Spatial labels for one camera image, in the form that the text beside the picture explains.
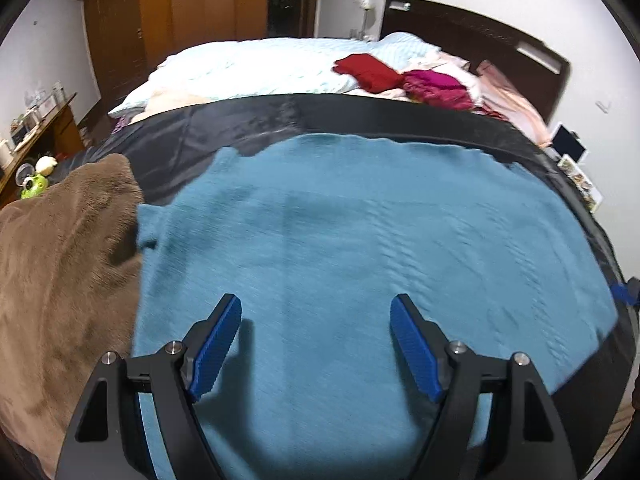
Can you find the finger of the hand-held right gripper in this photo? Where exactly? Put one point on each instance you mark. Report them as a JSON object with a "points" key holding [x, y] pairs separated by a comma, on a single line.
{"points": [[625, 292]]}

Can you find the dark wooden headboard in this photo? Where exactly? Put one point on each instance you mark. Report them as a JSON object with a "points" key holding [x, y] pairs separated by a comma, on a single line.
{"points": [[475, 30]]}

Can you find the wooden wardrobe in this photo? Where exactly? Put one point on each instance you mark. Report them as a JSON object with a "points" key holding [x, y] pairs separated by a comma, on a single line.
{"points": [[210, 5]]}

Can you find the green toy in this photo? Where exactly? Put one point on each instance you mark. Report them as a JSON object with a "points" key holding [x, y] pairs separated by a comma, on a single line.
{"points": [[35, 187]]}

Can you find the red folded cloth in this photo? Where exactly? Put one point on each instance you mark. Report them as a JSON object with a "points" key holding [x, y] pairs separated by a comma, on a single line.
{"points": [[367, 70]]}

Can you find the white framed tablet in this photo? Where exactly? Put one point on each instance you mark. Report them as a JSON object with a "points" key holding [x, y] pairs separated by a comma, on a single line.
{"points": [[567, 142]]}

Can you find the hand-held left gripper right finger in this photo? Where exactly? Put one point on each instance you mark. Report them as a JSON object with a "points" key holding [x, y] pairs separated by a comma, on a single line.
{"points": [[415, 345]]}

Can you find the black bed sheet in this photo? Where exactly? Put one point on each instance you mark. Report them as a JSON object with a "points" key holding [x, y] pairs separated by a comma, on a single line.
{"points": [[200, 130]]}

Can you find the magenta folded cloth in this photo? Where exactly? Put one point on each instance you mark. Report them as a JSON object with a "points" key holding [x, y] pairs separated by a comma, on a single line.
{"points": [[432, 87]]}

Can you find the white floor lamp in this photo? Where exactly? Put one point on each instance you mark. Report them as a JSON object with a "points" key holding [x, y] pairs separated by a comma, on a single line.
{"points": [[365, 1]]}

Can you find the printed paper sheets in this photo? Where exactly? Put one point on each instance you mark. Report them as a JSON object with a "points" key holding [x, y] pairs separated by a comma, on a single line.
{"points": [[582, 182]]}

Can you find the wooden room door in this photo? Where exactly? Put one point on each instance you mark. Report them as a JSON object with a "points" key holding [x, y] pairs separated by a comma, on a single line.
{"points": [[112, 45]]}

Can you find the brown fleece garment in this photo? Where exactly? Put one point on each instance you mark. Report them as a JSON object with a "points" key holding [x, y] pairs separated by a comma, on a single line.
{"points": [[65, 260]]}

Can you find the blue knit sweater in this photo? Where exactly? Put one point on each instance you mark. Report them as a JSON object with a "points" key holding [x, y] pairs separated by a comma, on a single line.
{"points": [[350, 240]]}

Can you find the wooden desk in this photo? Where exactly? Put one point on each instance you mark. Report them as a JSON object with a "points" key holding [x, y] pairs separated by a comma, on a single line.
{"points": [[60, 127]]}

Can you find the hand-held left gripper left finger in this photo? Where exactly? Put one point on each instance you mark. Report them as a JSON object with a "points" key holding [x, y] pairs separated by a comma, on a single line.
{"points": [[215, 345]]}

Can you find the white quilted blanket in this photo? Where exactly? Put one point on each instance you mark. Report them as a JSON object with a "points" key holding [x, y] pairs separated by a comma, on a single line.
{"points": [[250, 65]]}

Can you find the pink cloth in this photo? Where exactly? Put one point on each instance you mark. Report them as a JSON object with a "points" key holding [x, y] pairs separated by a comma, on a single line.
{"points": [[505, 95]]}

